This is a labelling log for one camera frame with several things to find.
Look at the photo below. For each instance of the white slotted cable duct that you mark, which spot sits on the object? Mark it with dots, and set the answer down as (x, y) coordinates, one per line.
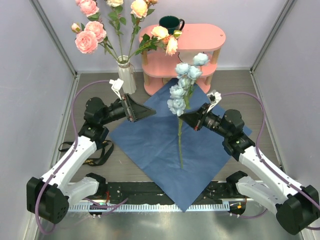
(86, 206)

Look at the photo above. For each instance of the dark green mug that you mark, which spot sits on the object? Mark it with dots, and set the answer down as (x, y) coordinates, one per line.
(172, 23)

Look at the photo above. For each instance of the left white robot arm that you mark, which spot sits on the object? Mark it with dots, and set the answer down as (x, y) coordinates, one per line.
(51, 195)

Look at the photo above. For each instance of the pink three-tier shelf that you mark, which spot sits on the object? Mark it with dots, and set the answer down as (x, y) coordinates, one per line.
(199, 37)

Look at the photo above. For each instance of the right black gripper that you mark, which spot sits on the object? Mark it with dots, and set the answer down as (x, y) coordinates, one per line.
(196, 120)

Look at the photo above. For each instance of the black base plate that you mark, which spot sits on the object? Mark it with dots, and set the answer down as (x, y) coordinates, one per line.
(138, 193)

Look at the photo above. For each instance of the peach spray rose stem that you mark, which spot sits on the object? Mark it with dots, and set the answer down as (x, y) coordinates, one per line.
(158, 38)

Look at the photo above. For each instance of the pink peony flower stem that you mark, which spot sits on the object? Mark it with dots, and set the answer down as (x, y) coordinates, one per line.
(92, 35)

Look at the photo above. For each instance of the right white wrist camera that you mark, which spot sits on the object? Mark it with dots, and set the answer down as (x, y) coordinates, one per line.
(214, 97)

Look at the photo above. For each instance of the white scalloped bowl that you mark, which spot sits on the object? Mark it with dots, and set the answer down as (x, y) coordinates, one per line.
(187, 57)

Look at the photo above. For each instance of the pink rose flower stem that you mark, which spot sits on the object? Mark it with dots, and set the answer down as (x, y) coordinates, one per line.
(90, 9)

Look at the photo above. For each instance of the artificial flower bunch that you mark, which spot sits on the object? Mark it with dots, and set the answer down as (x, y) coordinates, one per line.
(187, 75)

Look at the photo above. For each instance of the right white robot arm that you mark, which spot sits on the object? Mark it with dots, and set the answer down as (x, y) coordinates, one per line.
(294, 206)

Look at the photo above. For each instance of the floral round plate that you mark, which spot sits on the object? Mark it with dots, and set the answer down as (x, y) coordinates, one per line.
(166, 80)

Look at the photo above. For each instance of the black ribbon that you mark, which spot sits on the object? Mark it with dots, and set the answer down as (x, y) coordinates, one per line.
(107, 148)

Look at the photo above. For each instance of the green leafy flower stem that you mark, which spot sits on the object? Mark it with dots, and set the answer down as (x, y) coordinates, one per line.
(115, 20)

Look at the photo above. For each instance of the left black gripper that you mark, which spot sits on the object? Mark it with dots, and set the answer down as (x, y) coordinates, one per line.
(136, 112)

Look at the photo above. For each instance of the white ribbed ceramic vase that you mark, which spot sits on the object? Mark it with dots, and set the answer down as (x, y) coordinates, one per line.
(126, 73)

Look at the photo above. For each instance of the blue wrapping paper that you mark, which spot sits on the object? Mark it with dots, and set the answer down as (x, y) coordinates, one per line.
(181, 168)

